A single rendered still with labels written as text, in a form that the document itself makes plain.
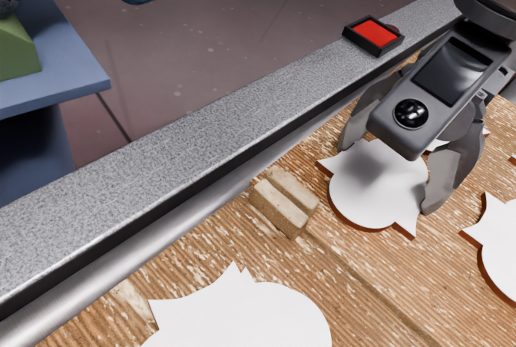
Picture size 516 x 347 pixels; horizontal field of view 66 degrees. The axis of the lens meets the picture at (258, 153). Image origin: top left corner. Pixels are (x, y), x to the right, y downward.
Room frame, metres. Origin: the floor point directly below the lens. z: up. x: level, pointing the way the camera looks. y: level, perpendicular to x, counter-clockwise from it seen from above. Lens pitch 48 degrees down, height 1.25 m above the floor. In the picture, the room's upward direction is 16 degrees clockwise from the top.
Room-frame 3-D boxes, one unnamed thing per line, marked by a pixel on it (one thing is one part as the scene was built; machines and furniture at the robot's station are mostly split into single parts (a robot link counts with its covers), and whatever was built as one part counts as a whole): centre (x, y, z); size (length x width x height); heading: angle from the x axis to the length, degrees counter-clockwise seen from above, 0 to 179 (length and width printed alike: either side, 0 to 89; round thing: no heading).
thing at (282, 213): (0.21, -0.03, 0.95); 0.06 x 0.02 x 0.03; 58
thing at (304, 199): (0.24, -0.04, 0.95); 0.06 x 0.02 x 0.03; 60
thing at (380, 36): (0.62, -0.13, 0.92); 0.06 x 0.06 x 0.01; 57
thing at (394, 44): (0.62, -0.13, 0.92); 0.08 x 0.08 x 0.02; 57
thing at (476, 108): (0.32, -0.15, 1.08); 0.09 x 0.08 x 0.12; 150
